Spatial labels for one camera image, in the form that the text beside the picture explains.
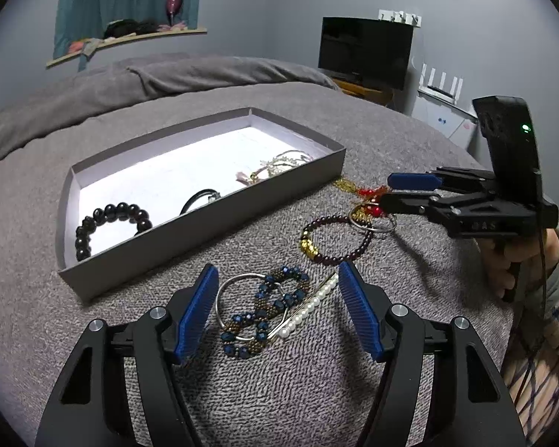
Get grey cardboard box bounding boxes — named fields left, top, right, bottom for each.
left=56, top=107, right=347, bottom=302

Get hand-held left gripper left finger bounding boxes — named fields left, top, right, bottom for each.
left=35, top=263, right=220, bottom=447

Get gold and red bracelet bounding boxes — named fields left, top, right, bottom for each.
left=333, top=178, right=388, bottom=202

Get black cloth pile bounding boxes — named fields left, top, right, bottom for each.
left=103, top=19, right=161, bottom=39

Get blue beaded bracelet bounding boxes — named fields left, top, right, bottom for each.
left=220, top=265, right=311, bottom=359

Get black bead bracelet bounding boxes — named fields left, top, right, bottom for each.
left=75, top=202, right=153, bottom=262

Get wooden window sill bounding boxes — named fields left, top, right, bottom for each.
left=45, top=27, right=208, bottom=70

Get person's patterned clothing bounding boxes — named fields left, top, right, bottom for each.
left=500, top=298, right=559, bottom=447

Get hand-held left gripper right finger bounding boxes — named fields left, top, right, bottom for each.
left=338, top=261, right=527, bottom=447

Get black television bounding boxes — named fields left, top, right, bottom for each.
left=318, top=16, right=414, bottom=91

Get white cabinet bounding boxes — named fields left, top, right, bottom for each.
left=410, top=88, right=478, bottom=143

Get dark red bead bracelet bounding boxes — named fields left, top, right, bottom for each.
left=299, top=214, right=374, bottom=266

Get black cord bracelet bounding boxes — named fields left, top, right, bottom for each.
left=180, top=188, right=222, bottom=216

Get wooden television stand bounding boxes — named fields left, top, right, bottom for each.
left=333, top=79, right=394, bottom=105

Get person's right hand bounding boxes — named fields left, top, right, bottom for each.
left=482, top=229, right=559, bottom=303

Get silver bracelet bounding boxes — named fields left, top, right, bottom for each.
left=260, top=149, right=315, bottom=176

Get white wall hook rack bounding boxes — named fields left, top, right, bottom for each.
left=378, top=8, right=422, bottom=26

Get white router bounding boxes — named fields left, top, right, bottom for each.
left=419, top=63, right=467, bottom=103

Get grey hanging cloth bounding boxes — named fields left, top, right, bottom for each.
left=77, top=39, right=101, bottom=72

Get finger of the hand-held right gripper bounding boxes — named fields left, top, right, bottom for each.
left=388, top=166, right=495, bottom=191
left=379, top=192, right=490, bottom=217

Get pearl hair clip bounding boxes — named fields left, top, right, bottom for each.
left=265, top=274, right=340, bottom=342

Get silver bangle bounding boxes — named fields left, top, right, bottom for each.
left=214, top=274, right=280, bottom=340

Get silver hoop with red bead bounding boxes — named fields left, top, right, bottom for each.
left=348, top=202, right=398, bottom=232

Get pink tassel charm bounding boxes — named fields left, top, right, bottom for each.
left=235, top=168, right=262, bottom=187

